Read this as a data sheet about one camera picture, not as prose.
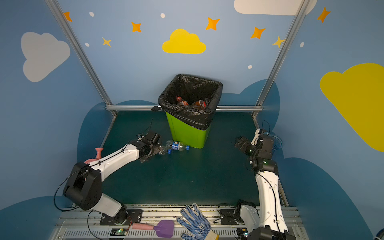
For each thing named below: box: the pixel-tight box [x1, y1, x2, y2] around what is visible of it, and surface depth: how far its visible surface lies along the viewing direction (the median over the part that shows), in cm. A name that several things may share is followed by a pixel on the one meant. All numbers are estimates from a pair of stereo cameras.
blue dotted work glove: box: [176, 203, 219, 240], surface depth 73 cm
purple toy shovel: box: [132, 219, 175, 239], surface depth 72 cm
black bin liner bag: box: [151, 74, 224, 131], surface depth 88 cm
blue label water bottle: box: [165, 144, 173, 155], surface depth 100 cm
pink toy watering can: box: [84, 147, 104, 164], surface depth 88 cm
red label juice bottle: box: [194, 100, 207, 108], surface depth 99 cm
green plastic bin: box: [165, 111, 211, 149], surface depth 92 cm
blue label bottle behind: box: [168, 141, 190, 152], surface depth 100 cm
